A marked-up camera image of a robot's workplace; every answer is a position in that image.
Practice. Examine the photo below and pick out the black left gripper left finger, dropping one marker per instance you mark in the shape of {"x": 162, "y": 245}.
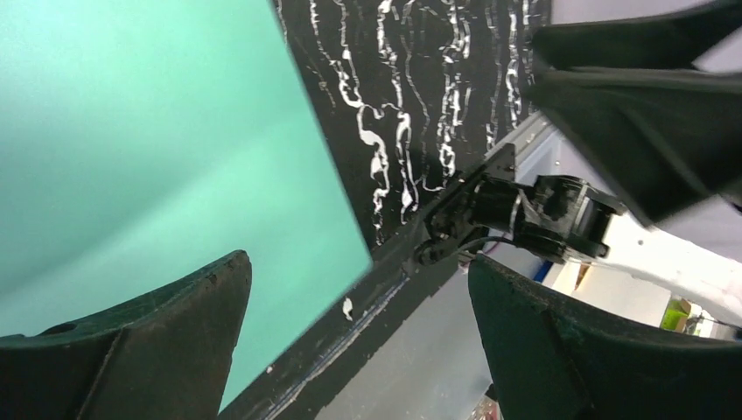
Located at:
{"x": 163, "y": 355}

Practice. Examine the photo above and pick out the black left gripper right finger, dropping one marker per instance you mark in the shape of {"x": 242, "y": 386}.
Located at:
{"x": 554, "y": 357}

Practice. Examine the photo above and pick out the aluminium frame rail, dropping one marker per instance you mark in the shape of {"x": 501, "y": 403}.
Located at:
{"x": 528, "y": 151}

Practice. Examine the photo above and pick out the teal paper folder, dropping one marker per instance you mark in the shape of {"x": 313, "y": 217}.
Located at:
{"x": 141, "y": 140}

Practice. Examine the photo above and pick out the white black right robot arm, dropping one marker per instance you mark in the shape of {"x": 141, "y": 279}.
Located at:
{"x": 562, "y": 218}

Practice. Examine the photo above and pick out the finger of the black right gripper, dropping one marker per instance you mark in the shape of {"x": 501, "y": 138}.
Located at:
{"x": 663, "y": 134}

